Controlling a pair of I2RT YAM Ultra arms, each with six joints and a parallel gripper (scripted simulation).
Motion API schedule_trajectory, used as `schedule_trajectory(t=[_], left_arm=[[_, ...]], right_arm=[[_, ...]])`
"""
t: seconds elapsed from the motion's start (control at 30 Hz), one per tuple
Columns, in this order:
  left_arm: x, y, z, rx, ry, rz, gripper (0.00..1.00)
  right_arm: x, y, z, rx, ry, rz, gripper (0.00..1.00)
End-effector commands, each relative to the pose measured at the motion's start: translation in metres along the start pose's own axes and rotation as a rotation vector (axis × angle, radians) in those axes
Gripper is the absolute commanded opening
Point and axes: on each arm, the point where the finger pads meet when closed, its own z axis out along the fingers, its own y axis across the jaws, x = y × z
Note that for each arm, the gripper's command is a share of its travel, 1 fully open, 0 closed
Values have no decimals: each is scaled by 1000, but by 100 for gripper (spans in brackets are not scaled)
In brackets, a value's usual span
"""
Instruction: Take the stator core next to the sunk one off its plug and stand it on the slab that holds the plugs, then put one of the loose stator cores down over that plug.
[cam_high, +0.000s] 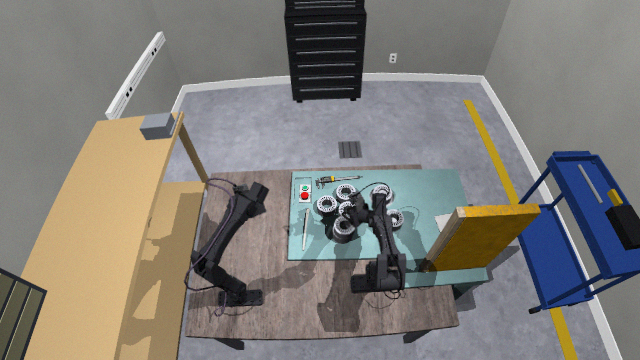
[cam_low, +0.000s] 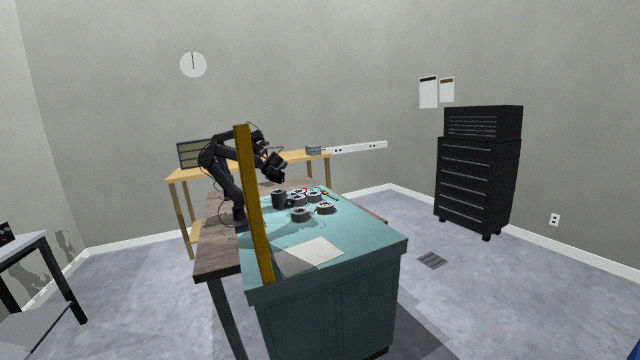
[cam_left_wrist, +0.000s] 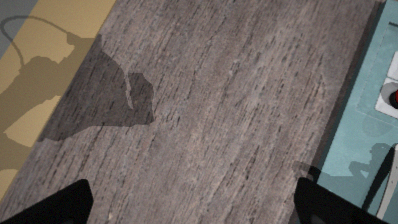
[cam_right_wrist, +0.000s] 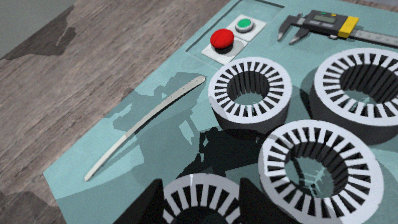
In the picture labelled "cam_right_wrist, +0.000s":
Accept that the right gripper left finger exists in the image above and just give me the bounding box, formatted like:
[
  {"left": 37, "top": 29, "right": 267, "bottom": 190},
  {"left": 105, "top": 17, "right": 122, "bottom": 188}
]
[{"left": 113, "top": 179, "right": 165, "bottom": 224}]

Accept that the curved grey metal bar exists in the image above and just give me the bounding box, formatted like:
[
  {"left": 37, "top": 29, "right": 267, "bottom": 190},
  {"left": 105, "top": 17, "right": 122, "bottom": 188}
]
[{"left": 84, "top": 76, "right": 205, "bottom": 181}]

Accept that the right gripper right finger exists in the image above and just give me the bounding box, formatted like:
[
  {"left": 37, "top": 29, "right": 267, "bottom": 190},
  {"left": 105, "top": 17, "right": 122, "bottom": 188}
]
[{"left": 239, "top": 178, "right": 293, "bottom": 224}]

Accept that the digital caliper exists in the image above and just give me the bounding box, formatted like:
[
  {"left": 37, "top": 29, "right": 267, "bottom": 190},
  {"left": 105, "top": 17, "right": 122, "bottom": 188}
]
[{"left": 278, "top": 10, "right": 398, "bottom": 49}]

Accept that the control box with red and green buttons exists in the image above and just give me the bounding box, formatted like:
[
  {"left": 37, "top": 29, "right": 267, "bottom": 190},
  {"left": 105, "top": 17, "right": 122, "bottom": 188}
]
[{"left": 187, "top": 0, "right": 283, "bottom": 70}]

